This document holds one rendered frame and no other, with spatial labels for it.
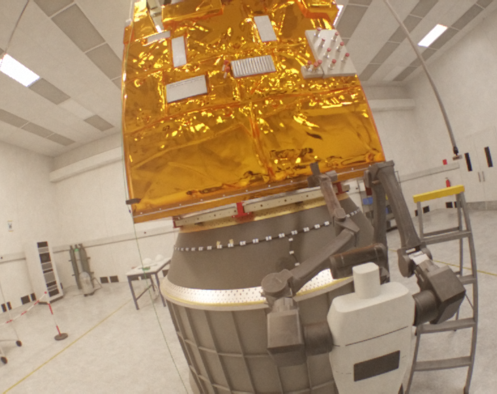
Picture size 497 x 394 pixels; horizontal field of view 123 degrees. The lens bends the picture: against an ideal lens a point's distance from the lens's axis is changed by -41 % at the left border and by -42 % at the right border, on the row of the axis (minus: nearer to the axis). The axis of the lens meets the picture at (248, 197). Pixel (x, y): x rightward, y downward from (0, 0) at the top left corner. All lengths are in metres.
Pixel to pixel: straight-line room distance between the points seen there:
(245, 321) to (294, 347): 0.88
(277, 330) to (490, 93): 8.11
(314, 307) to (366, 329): 0.84
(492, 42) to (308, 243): 7.80
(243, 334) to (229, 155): 1.14
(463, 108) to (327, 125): 7.43
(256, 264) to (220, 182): 0.57
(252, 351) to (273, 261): 0.60
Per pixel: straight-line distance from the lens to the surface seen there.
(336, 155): 1.65
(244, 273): 1.39
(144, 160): 1.71
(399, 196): 0.85
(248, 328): 1.45
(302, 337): 0.58
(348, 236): 0.86
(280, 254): 1.39
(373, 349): 0.65
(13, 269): 8.47
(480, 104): 8.41
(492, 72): 8.21
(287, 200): 1.47
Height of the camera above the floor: 1.68
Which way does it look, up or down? 3 degrees up
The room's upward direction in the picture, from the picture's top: 12 degrees counter-clockwise
